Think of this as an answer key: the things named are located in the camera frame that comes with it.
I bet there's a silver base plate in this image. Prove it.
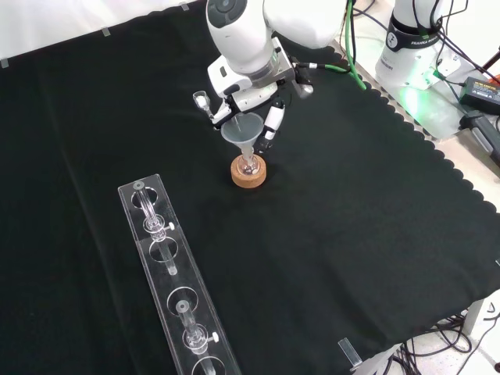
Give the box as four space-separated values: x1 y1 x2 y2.
334 34 482 142

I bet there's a clear acrylic funnel stand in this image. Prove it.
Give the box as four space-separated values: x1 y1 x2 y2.
117 173 241 375

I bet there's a black power adapter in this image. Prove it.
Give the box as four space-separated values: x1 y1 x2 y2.
458 76 500 116

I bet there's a cork ring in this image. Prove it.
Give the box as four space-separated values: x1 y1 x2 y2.
230 154 269 189

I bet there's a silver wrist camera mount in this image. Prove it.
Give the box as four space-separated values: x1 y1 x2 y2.
272 37 316 99

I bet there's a black bench cloth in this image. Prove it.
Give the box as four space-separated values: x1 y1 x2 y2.
0 0 500 375

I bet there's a black cable tangle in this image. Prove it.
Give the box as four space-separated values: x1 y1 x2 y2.
384 302 500 375

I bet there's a translucent plastic funnel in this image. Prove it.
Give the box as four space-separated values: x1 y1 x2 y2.
220 112 263 166

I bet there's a black power plug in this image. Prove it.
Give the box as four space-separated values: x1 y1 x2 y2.
458 110 500 166

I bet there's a clear plastic clamp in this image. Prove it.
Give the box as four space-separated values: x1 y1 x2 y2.
337 338 363 373

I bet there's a clear round-bottom flask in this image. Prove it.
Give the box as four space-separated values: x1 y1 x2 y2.
238 152 259 176

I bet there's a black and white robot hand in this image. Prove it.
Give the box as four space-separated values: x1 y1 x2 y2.
206 56 287 153

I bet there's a green cable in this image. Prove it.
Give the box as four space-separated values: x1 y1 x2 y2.
306 0 369 91

